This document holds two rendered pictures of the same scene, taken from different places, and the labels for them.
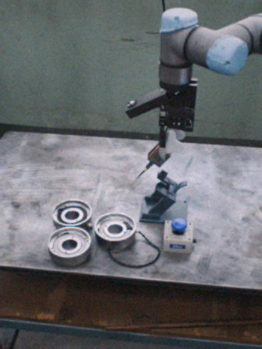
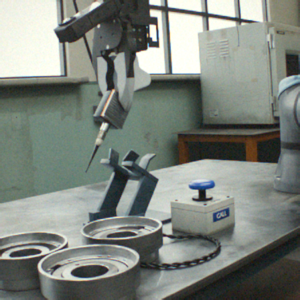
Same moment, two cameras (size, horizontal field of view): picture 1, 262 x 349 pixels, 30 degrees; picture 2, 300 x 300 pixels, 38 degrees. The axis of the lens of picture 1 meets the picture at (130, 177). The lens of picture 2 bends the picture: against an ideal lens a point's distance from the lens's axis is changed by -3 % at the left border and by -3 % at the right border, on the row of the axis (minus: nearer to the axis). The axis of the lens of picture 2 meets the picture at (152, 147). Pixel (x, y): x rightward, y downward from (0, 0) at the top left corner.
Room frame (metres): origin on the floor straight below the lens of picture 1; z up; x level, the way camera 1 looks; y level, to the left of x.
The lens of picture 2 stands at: (0.51, 0.44, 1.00)
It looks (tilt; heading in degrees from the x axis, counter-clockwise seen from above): 6 degrees down; 309
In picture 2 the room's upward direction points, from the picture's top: 4 degrees counter-clockwise
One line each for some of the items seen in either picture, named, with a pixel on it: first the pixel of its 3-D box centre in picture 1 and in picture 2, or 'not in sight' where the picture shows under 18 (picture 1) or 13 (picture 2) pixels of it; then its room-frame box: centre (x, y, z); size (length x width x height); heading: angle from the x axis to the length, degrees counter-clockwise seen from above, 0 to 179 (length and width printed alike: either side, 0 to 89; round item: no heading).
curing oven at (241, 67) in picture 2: not in sight; (263, 77); (1.83, -2.38, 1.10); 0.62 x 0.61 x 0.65; 84
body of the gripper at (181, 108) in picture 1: (176, 103); (124, 17); (1.01, -0.11, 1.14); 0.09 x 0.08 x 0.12; 82
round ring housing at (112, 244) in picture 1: (115, 231); (122, 241); (0.91, 0.04, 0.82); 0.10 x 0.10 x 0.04
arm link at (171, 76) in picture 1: (175, 70); not in sight; (1.01, -0.10, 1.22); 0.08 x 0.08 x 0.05
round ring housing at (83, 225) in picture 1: (72, 217); (26, 260); (0.96, 0.15, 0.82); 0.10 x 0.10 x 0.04
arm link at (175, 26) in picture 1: (178, 37); not in sight; (1.00, -0.10, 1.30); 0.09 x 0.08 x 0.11; 45
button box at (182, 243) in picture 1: (180, 237); (205, 211); (0.88, -0.13, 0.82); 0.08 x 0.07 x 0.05; 84
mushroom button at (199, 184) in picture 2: (178, 229); (202, 195); (0.88, -0.12, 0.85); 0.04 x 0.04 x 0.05
